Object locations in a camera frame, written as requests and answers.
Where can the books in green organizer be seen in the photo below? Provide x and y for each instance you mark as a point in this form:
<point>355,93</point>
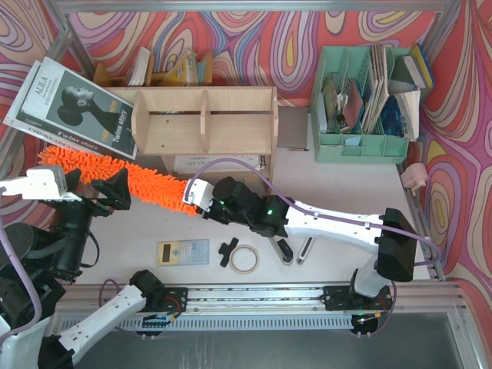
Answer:
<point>384,92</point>

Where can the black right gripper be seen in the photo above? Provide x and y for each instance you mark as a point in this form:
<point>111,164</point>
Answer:
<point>209,212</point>

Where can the black plastic clip piece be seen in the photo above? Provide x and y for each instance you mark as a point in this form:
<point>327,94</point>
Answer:
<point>225,251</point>

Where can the yellow calculator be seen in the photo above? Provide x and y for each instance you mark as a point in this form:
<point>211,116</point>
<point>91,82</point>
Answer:
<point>183,252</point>

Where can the light blue paper pad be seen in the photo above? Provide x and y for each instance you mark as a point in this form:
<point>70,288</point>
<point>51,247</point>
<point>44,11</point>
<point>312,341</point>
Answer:
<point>353,141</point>

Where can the grey black stapler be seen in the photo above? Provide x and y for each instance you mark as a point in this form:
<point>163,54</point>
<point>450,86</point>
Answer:
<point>283,250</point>

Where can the wooden bookshelf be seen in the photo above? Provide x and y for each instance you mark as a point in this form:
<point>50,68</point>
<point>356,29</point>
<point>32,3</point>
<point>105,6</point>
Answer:
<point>207,120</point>

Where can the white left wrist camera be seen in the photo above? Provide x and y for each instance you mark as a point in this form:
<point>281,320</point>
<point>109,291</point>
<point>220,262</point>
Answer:
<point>42,183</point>

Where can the pink piggy figure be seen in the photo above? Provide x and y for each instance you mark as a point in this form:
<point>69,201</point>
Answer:
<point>414,177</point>

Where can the masking tape roll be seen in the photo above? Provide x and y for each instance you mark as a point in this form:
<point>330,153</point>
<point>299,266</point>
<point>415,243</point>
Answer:
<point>244,259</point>

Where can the mint green desk organizer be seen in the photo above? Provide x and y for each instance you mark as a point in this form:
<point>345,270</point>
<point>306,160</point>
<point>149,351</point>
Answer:
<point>359,148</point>

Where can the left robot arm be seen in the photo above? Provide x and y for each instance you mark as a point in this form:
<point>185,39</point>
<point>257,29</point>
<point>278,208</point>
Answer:
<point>36,264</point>

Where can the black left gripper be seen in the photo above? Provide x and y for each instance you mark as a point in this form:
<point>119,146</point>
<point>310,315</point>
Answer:
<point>91,205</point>

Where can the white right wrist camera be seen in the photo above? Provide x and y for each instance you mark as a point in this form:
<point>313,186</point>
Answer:
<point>199,194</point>

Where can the black white magazine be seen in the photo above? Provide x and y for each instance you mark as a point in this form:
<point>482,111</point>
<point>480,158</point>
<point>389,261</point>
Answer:
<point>63,108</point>

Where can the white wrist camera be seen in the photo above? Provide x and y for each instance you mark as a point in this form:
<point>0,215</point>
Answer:
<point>199,194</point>
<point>42,183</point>

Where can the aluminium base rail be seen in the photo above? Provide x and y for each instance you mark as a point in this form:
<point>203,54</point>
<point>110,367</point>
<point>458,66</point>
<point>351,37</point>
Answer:
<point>247,307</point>

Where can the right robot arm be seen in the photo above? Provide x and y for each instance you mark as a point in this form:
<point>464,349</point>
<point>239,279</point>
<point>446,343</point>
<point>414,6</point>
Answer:
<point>387,238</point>

